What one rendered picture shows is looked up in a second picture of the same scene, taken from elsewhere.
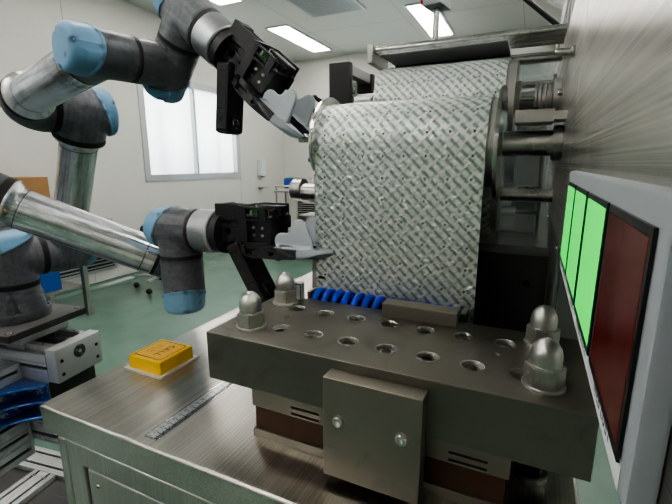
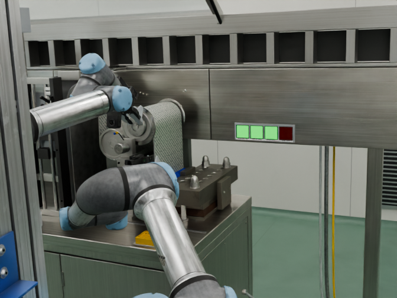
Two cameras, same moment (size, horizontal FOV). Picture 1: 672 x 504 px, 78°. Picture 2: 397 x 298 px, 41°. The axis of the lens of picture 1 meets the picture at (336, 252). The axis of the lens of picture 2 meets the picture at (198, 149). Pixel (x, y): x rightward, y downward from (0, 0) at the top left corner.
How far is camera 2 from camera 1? 2.06 m
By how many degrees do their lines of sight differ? 88
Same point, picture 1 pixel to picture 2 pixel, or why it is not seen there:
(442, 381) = (226, 172)
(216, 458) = (214, 223)
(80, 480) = not seen: hidden behind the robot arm
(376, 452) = (227, 194)
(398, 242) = (171, 154)
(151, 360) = not seen: hidden behind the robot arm
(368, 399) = (225, 182)
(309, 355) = (214, 181)
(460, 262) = (180, 154)
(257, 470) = (219, 218)
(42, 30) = not seen: outside the picture
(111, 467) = (202, 253)
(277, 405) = (207, 204)
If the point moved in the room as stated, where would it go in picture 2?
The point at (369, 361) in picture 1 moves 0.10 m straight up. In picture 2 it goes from (217, 177) to (217, 152)
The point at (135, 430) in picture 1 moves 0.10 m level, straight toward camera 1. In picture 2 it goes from (201, 235) to (226, 229)
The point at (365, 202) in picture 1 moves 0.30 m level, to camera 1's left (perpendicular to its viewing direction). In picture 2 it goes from (164, 143) to (160, 161)
